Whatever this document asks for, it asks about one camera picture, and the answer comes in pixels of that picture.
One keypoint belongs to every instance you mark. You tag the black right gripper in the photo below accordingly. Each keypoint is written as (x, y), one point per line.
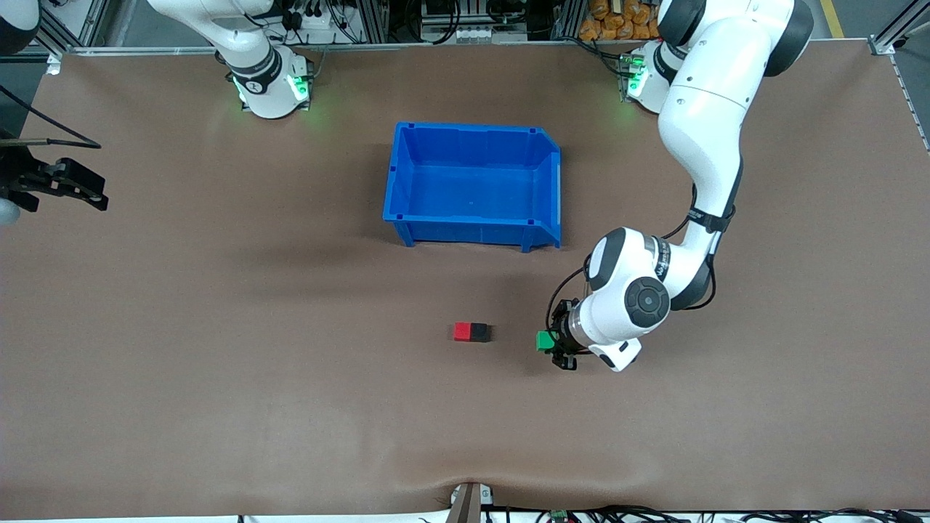
(20, 176)

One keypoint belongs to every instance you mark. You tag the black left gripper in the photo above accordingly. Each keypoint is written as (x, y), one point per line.
(560, 321)

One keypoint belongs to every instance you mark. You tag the small green cube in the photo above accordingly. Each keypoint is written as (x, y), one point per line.
(545, 341)

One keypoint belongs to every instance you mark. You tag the small red cube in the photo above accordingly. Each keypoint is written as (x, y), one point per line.
(462, 332)

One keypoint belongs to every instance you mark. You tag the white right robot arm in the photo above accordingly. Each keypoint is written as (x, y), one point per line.
(261, 65)

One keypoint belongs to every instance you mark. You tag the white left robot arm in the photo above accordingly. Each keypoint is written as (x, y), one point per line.
(705, 116)

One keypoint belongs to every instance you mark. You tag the small black cube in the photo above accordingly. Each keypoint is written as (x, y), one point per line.
(480, 333)

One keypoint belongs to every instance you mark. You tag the small green connector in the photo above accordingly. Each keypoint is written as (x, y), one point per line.
(559, 516)

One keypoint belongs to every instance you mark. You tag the blue plastic storage bin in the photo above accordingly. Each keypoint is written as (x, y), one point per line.
(472, 192)

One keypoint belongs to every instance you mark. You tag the metal table edge clamp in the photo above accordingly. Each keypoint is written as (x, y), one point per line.
(468, 503)

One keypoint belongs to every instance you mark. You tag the brown table cover mat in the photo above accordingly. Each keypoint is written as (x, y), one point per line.
(290, 436)

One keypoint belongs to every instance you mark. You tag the white power strip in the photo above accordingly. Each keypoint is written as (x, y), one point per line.
(309, 18)

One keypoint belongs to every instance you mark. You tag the bag of orange snacks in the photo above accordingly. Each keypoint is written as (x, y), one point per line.
(621, 22)

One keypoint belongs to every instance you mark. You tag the aluminium frame profile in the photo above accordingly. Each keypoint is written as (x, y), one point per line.
(54, 33)
(897, 29)

